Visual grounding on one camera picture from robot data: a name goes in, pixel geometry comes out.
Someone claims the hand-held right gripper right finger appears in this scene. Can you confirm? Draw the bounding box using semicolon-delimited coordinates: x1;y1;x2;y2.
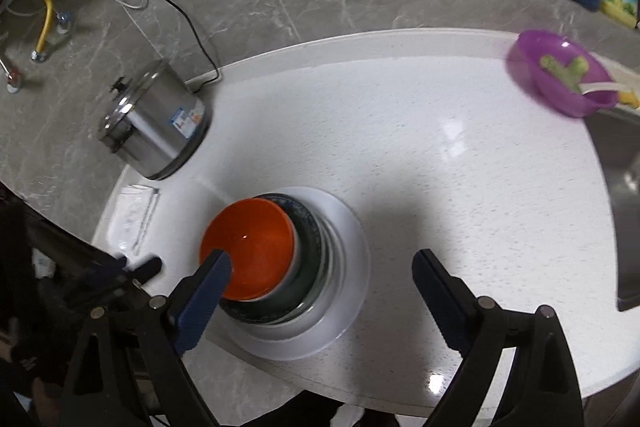
411;249;586;427

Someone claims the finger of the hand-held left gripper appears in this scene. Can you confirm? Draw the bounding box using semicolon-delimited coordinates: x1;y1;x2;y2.
75;254;128;288
117;256;163;288

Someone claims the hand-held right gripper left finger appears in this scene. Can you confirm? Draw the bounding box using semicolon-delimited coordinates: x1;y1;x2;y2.
60;249;232;427

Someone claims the orange bowl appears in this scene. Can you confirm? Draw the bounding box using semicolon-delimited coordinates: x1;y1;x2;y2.
200;199;296;302

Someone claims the large white plate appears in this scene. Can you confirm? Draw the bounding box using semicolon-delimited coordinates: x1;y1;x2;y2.
227;186;371;348

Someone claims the white bowl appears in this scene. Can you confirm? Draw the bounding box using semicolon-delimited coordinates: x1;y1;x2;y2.
220;207;303;305

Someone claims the green patterned bowl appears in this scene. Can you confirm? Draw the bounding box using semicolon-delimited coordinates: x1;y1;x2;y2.
220;193;326;325

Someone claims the white towel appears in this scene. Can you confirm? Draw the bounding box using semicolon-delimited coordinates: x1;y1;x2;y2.
112;184;161;255

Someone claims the stainless steel rice cooker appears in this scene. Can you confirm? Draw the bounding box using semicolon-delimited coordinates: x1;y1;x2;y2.
97;59;211;181

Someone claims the stainless steel sink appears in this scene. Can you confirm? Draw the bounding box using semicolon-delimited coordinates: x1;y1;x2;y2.
582;104;640;313

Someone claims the red pipe valve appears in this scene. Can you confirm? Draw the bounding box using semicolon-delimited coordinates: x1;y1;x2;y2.
0;57;23;94

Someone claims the purple plastic bowl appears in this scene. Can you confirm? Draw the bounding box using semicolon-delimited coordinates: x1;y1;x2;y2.
505;29;621;118

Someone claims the long green vegetable piece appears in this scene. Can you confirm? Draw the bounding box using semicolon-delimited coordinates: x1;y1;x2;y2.
540;54;581;88

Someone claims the white spoon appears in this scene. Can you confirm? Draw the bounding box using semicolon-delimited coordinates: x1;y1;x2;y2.
577;81;628;96

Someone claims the short green vegetable piece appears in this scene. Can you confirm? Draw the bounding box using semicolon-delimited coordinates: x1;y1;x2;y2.
567;56;591;80

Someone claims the black power cable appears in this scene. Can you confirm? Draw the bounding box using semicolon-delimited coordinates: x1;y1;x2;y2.
141;0;222;92

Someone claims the yellow gas hose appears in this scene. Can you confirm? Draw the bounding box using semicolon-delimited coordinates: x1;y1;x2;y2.
31;0;53;60

